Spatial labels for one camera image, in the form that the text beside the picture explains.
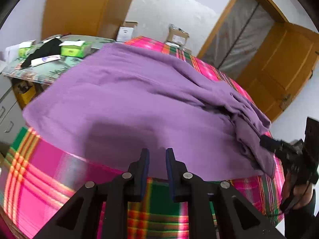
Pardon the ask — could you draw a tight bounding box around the person's right forearm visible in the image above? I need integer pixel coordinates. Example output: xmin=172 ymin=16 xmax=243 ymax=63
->
xmin=285 ymin=182 xmax=319 ymax=239

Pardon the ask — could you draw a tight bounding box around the purple sweater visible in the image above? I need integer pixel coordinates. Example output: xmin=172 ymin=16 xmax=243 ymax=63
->
xmin=22 ymin=43 xmax=276 ymax=181

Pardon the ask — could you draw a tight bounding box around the wooden door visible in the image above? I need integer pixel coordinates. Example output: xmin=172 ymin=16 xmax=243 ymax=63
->
xmin=235 ymin=21 xmax=319 ymax=122

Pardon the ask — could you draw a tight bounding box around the person's right hand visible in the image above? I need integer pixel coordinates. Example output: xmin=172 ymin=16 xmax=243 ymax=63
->
xmin=284 ymin=173 xmax=313 ymax=209

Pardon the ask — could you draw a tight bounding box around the floral top side table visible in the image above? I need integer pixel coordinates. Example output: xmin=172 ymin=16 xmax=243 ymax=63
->
xmin=1 ymin=34 xmax=116 ymax=86

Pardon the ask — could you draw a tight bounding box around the green tissue pack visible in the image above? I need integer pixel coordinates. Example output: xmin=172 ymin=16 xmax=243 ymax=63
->
xmin=60 ymin=40 xmax=93 ymax=58
xmin=18 ymin=40 xmax=38 ymax=58

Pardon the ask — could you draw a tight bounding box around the white printed packet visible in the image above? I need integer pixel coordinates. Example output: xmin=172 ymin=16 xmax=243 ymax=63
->
xmin=29 ymin=55 xmax=61 ymax=68

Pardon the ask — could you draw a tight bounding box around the white cardboard box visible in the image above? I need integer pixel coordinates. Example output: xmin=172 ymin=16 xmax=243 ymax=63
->
xmin=116 ymin=21 xmax=138 ymax=43

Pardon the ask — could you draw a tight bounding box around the wooden wardrobe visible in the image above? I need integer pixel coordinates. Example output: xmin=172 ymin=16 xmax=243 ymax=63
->
xmin=42 ymin=0 xmax=142 ymax=40

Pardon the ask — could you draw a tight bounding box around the yellow crate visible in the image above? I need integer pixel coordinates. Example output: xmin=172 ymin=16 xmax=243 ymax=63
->
xmin=14 ymin=82 xmax=36 ymax=109

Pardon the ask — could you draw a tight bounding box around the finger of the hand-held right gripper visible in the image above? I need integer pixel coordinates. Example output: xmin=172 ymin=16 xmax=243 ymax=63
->
xmin=260 ymin=135 xmax=280 ymax=153

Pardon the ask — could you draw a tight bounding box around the metal door handle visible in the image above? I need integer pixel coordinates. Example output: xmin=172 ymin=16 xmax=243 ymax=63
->
xmin=280 ymin=93 xmax=292 ymax=110

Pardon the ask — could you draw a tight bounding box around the white drawer cabinet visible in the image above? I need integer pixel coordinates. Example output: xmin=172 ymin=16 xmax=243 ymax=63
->
xmin=0 ymin=80 xmax=25 ymax=140

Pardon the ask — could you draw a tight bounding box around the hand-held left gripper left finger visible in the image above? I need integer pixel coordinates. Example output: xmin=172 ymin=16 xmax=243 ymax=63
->
xmin=33 ymin=148 xmax=150 ymax=239

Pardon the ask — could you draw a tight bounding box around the brown cardboard box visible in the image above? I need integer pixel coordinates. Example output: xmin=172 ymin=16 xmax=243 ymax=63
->
xmin=166 ymin=24 xmax=190 ymax=46

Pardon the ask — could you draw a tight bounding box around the wooden door frame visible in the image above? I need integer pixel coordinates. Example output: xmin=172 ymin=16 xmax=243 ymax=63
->
xmin=197 ymin=0 xmax=289 ymax=59

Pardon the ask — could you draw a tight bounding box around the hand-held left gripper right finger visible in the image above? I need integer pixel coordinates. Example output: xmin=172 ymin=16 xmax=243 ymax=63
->
xmin=166 ymin=148 xmax=286 ymax=239

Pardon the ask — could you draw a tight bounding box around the black cloth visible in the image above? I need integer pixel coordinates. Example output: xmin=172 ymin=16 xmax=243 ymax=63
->
xmin=21 ymin=37 xmax=66 ymax=68

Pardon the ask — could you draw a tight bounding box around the clear plastic curtain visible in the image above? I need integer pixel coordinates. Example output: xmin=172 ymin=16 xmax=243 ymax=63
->
xmin=204 ymin=0 xmax=276 ymax=74

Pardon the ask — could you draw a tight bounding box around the pink plaid blanket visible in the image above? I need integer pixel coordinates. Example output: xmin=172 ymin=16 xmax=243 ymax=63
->
xmin=2 ymin=36 xmax=286 ymax=239

